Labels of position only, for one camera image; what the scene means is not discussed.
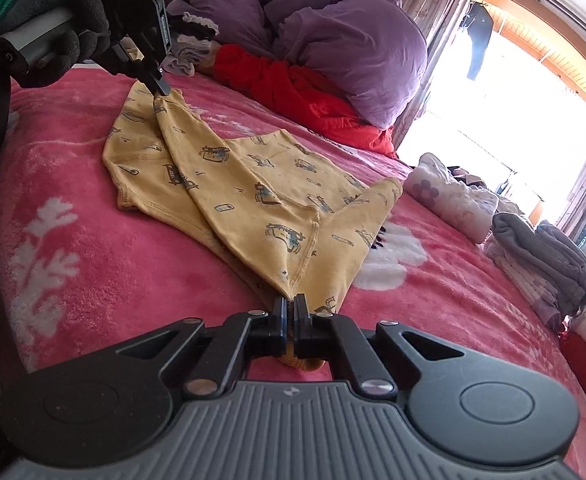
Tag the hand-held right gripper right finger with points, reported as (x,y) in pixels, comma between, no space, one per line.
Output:
(300,317)

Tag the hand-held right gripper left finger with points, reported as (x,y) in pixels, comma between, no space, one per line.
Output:
(280,317)

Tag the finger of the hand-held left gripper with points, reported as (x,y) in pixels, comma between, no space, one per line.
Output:
(157,75)
(125,57)

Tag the yellow car-print pants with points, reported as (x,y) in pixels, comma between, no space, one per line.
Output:
(253,195)

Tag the grey black ruffled garment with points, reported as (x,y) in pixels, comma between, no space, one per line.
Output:
(193,27)

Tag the red quilt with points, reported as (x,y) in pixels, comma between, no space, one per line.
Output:
(298,95)

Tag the pink floral blanket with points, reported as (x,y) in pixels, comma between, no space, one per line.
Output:
(123,270)

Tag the purple duvet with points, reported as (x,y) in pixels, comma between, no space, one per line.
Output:
(323,35)

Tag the white floral folded pajama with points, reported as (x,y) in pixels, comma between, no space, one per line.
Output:
(448,200)

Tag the beige garment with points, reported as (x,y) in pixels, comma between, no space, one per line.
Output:
(473,182)

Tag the white lilac striped folded garment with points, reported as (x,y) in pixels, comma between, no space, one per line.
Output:
(528,285)

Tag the grey fleece folded garment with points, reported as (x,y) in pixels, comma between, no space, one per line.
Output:
(533,245)

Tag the lavender folded garment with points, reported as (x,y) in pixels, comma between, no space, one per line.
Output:
(568,242)

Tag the dark hanging garment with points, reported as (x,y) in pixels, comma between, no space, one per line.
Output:
(478,45)

